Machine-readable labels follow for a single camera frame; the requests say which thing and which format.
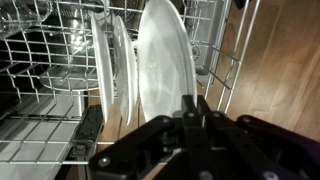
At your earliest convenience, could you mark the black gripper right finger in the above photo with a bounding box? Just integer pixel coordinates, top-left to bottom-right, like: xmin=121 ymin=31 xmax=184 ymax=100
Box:
xmin=197 ymin=96 xmax=320 ymax=180

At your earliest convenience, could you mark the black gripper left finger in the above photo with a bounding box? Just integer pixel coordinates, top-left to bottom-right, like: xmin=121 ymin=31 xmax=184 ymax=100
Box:
xmin=88 ymin=94 xmax=214 ymax=180

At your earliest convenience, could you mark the white round plate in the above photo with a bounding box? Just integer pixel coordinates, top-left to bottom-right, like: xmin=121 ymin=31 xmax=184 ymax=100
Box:
xmin=137 ymin=0 xmax=198 ymax=123

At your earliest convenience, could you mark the grey dishwasher door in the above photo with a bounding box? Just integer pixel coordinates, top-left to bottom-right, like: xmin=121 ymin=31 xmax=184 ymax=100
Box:
xmin=182 ymin=0 xmax=235 ymax=89

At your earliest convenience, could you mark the stainless steel pot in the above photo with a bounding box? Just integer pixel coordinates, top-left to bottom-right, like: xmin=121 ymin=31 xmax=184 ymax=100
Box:
xmin=39 ymin=9 xmax=101 ymax=92

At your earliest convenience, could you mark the clear drinking glass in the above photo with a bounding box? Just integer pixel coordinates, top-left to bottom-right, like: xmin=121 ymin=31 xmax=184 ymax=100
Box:
xmin=0 ymin=0 xmax=53 ymax=38

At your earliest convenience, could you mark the black rack roller bracket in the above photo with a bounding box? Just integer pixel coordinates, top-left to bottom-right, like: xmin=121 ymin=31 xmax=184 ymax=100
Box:
xmin=69 ymin=104 xmax=105 ymax=161

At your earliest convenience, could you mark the white wire dishwasher rack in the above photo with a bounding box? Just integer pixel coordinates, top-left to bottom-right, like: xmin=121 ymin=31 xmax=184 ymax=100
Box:
xmin=0 ymin=0 xmax=262 ymax=166

